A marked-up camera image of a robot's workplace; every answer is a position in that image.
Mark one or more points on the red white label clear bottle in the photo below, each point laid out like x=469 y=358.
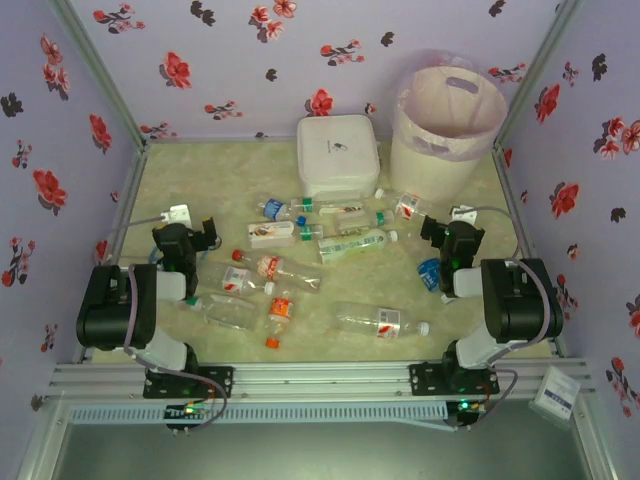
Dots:
x=235 y=279

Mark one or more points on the clear bottle red cap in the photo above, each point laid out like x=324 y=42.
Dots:
x=272 y=267

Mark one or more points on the large clear green cap bottle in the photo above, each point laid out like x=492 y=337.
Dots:
x=225 y=311

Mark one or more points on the green label white cap bottle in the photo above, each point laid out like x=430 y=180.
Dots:
x=350 y=246

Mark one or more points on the orange label orange cap bottle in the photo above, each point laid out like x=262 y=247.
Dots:
x=280 y=309

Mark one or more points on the clear bottle green neck band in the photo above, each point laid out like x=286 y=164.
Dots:
x=307 y=203

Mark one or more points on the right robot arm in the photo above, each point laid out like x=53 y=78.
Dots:
x=520 y=300

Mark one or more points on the white plastic waste bin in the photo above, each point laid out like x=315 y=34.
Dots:
x=430 y=175

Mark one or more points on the pink plastic bin liner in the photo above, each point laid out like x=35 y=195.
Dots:
x=450 y=115

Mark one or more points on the blue label white cap bottle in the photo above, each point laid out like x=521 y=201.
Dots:
x=429 y=272

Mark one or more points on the large clear red label bottle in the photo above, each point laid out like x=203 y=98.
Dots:
x=370 y=322

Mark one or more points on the white lidded plastic box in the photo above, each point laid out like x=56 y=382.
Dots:
x=335 y=150

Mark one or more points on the right controller circuit board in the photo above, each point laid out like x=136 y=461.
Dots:
x=465 y=406

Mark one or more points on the controller circuit board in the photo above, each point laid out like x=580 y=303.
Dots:
x=187 y=411
x=465 y=406

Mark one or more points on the left controller circuit board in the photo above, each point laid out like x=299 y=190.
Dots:
x=187 y=411

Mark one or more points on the white blue label card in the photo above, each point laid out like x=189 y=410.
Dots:
x=557 y=395

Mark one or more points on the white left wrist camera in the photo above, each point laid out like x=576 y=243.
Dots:
x=177 y=215

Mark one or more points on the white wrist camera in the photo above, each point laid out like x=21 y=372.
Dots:
x=177 y=215
x=465 y=214

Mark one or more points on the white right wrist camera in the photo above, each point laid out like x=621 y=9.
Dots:
x=465 y=214

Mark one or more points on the aluminium rear rail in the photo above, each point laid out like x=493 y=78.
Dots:
x=225 y=139

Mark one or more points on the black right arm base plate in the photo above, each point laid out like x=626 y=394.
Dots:
x=425 y=377

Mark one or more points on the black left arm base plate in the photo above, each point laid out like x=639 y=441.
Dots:
x=220 y=380

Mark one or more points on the aluminium front rail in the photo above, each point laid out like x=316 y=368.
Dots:
x=320 y=380

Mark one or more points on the aluminium corner post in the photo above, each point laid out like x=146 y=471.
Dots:
x=100 y=70
x=540 y=65

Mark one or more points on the aluminium frame strut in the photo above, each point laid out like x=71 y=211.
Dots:
x=42 y=440
x=595 y=440

